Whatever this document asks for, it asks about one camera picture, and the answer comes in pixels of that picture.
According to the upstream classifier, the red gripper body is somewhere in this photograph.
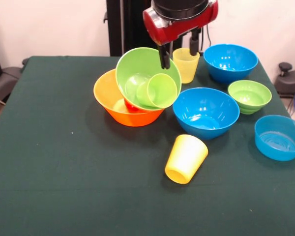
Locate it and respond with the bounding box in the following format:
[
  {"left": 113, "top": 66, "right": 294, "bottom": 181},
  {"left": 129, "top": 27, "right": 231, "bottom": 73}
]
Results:
[{"left": 142, "top": 0, "right": 219, "bottom": 46}]

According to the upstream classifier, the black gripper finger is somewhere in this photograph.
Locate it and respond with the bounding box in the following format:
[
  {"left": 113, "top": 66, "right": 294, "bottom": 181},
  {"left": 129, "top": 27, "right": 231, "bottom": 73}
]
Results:
[
  {"left": 157, "top": 42, "right": 172, "bottom": 70},
  {"left": 189, "top": 28, "right": 203, "bottom": 57}
]

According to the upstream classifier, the large green bowl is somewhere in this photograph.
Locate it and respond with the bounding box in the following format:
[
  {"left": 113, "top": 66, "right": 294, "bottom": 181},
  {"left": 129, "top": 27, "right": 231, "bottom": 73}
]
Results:
[{"left": 115, "top": 47, "right": 182, "bottom": 110}]

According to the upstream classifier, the green cup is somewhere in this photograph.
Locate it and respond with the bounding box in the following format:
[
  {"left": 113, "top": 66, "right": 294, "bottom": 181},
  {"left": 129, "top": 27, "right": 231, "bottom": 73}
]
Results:
[{"left": 136, "top": 73, "right": 178, "bottom": 108}]

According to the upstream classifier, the red cup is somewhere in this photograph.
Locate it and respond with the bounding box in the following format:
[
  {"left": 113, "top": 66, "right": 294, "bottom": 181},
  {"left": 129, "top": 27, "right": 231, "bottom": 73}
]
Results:
[{"left": 124, "top": 98, "right": 140, "bottom": 112}]

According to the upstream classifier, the large blue bowl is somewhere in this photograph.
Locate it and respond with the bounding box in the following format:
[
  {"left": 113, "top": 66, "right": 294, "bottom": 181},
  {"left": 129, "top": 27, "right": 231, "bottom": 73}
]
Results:
[
  {"left": 172, "top": 87, "right": 241, "bottom": 141},
  {"left": 203, "top": 43, "right": 259, "bottom": 86}
]

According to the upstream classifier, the large orange bowl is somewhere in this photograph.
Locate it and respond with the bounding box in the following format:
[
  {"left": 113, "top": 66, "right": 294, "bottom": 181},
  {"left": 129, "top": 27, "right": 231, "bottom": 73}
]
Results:
[{"left": 93, "top": 68, "right": 166, "bottom": 127}]

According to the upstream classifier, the pale translucent yellow cup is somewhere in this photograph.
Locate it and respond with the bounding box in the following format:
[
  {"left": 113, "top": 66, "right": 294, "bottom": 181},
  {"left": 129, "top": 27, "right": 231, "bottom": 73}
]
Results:
[{"left": 172, "top": 48, "right": 201, "bottom": 84}]

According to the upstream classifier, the small green bowl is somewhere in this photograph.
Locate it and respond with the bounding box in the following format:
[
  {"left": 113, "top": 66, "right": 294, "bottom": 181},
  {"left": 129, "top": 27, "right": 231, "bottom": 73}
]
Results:
[{"left": 227, "top": 80, "right": 272, "bottom": 115}]

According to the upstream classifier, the black knobbed equipment base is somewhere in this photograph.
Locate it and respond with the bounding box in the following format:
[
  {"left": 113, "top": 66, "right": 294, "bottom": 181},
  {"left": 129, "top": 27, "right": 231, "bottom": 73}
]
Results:
[{"left": 275, "top": 62, "right": 295, "bottom": 99}]

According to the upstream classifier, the small blue bowl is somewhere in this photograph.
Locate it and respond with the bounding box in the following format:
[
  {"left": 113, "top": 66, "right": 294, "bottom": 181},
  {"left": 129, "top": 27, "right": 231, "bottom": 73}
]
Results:
[{"left": 254, "top": 115, "right": 295, "bottom": 162}]

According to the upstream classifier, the dark green table cloth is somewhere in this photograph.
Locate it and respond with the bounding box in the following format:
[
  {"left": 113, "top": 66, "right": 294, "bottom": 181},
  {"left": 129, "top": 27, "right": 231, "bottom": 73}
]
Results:
[{"left": 0, "top": 56, "right": 295, "bottom": 236}]

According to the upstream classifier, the black chair base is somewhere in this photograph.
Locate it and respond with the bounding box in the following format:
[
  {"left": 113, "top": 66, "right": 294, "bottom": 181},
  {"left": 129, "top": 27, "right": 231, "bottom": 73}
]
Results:
[{"left": 0, "top": 65, "right": 23, "bottom": 104}]

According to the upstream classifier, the black hanging cable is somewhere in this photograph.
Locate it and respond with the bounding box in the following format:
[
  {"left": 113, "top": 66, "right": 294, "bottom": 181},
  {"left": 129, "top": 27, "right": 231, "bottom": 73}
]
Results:
[{"left": 200, "top": 23, "right": 212, "bottom": 54}]

